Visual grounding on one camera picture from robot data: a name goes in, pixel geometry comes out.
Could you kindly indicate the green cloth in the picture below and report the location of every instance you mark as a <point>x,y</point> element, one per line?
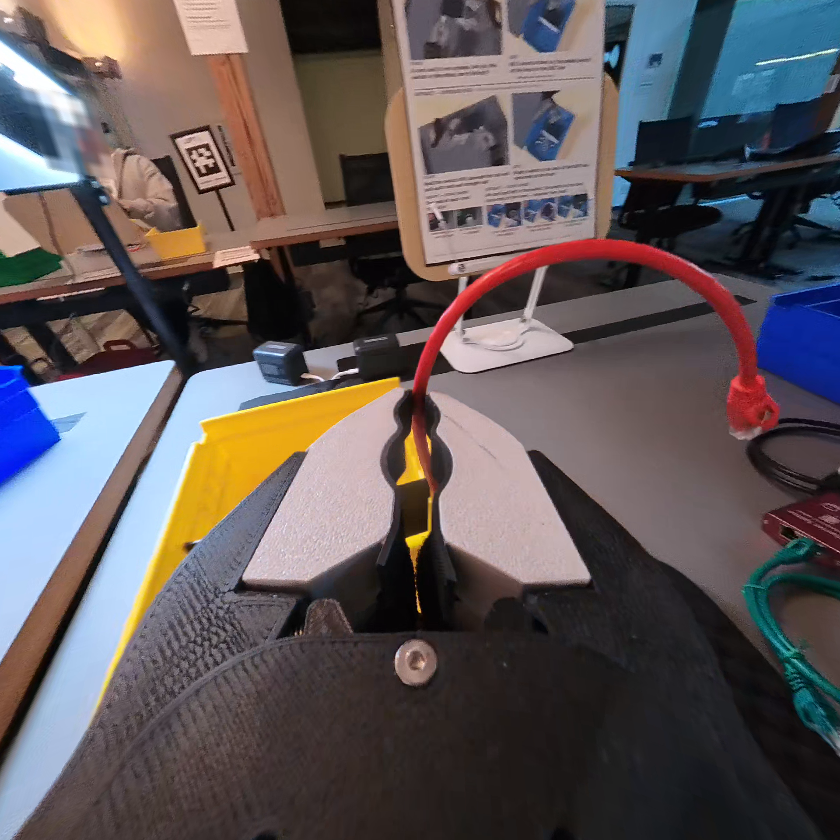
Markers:
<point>26,269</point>

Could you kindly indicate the fiducial marker sign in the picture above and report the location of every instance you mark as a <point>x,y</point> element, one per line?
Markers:
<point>207,157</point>

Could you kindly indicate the cardboard box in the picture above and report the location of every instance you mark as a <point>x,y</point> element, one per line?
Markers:
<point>39,216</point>

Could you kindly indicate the wooden-edged background table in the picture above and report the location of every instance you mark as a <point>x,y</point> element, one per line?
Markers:
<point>170,266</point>

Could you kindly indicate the yellow plastic bin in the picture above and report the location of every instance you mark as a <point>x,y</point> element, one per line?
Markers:
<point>262,433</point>
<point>176,241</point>

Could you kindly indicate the black power adapter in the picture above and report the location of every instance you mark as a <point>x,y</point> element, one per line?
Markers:
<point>377,354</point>

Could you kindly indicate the studio light panel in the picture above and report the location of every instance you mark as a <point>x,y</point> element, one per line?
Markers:
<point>26,174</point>

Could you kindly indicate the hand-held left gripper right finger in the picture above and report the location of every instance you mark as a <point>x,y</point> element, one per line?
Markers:
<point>505,512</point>

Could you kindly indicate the long background desk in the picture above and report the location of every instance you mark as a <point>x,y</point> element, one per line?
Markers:
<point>689,172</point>

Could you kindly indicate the black tripod stand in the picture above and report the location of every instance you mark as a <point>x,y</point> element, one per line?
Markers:
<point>131,275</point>

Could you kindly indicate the white side table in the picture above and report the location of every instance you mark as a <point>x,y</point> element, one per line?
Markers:
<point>65,512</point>

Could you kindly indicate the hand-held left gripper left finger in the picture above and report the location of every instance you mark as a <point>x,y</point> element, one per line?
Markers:
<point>328,512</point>

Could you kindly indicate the red ethernet splitter box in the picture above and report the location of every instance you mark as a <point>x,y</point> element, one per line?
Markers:
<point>810,518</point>

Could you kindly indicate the blue plastic bin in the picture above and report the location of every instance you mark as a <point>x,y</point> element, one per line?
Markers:
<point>23,426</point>
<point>800,341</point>

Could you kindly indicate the white paper notice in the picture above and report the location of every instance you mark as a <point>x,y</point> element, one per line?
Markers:
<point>210,26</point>

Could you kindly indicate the red bag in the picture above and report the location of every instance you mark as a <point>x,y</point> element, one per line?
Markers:
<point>111,358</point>

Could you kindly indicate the black office chair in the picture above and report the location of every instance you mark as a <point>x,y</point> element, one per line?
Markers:
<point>800,124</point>
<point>663,141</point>

